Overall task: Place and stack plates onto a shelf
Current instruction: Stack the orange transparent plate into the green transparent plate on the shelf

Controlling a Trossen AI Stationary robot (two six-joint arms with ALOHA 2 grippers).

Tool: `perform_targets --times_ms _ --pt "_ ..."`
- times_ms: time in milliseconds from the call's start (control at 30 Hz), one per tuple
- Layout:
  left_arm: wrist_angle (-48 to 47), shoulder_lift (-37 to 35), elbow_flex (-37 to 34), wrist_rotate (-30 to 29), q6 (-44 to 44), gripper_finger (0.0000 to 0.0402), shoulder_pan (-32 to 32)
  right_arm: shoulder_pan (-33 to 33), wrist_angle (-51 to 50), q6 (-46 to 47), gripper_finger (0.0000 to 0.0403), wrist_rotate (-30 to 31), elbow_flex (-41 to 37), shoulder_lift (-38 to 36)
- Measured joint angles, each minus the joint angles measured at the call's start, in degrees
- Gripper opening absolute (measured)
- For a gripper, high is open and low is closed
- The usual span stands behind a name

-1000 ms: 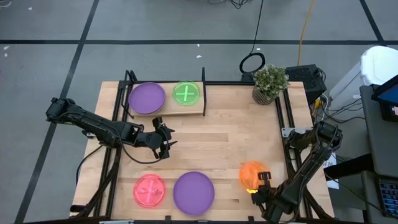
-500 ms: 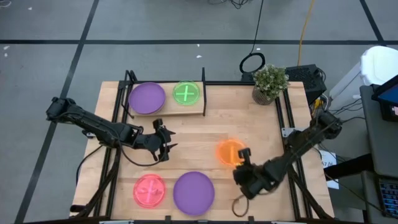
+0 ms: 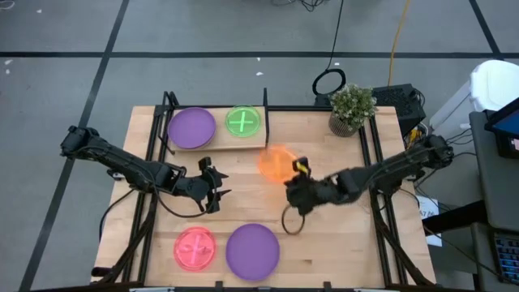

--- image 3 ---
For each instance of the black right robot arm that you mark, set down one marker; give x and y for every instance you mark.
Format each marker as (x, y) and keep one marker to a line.
(389, 166)

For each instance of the green translucent divided plate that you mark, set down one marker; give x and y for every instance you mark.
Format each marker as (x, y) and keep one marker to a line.
(243, 121)

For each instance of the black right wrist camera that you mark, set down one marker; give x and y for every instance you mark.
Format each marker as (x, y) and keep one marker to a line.
(305, 161)

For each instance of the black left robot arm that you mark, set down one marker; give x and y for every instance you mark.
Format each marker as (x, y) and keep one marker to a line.
(121, 162)

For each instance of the brown ribbed plant pot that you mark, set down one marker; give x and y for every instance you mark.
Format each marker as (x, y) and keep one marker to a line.
(338, 127)

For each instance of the green leafy plant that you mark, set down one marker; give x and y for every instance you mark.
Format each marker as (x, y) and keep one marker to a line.
(353, 103)

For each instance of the black desktop computer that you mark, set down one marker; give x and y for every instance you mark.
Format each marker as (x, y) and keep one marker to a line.
(395, 101)

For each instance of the black screen with blue display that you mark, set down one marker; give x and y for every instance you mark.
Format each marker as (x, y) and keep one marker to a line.
(509, 125)

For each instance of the white paper sheet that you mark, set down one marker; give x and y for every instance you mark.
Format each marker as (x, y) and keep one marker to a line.
(430, 211)

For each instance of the red translucent divided plate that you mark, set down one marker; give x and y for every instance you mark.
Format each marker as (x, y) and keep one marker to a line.
(194, 248)

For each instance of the orange translucent plate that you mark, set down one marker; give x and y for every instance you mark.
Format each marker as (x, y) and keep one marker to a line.
(275, 162)

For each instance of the black metal shelf frame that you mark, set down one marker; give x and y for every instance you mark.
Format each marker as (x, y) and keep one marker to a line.
(266, 121)

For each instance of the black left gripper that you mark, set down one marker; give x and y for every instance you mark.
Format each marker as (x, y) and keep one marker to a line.
(196, 187)

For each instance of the black keyboard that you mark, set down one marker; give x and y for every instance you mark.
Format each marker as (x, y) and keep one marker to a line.
(509, 259)

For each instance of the purple plastic plate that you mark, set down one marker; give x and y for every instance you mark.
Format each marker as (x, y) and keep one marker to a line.
(191, 127)
(252, 251)

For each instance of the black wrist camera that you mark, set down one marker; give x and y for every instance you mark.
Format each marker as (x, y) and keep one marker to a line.
(305, 161)
(205, 162)

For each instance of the gray side desk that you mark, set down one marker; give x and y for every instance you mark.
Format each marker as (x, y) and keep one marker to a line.
(498, 194)

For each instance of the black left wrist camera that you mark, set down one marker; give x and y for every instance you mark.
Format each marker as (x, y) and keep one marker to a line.
(205, 162)

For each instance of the white lidded bin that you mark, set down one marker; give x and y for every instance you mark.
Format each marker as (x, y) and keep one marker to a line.
(496, 85)

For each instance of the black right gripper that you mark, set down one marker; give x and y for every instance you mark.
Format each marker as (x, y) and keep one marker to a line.
(308, 194)

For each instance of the wooden shelf board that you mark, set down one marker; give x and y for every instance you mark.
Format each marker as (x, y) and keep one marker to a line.
(221, 142)

